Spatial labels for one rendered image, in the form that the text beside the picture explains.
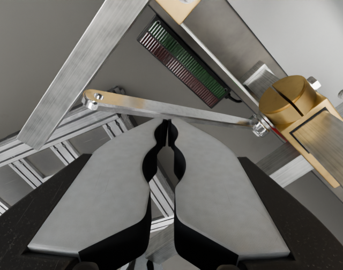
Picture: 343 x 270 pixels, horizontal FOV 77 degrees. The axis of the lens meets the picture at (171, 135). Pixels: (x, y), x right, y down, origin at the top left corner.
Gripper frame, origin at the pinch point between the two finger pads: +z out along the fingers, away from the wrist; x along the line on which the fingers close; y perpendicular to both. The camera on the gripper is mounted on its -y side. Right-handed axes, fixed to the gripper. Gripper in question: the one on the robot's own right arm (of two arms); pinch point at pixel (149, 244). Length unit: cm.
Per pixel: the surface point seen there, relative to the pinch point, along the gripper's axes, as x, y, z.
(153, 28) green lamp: -21.3, -25.3, 12.5
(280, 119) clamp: -7.1, -29.2, -3.8
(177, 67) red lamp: -15.0, -23.5, 12.5
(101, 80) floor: -25, 17, 83
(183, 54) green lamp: -15.7, -25.6, 12.5
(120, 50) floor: -26, -1, 83
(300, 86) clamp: -8.3, -32.5, -3.2
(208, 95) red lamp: -7.8, -23.6, 12.5
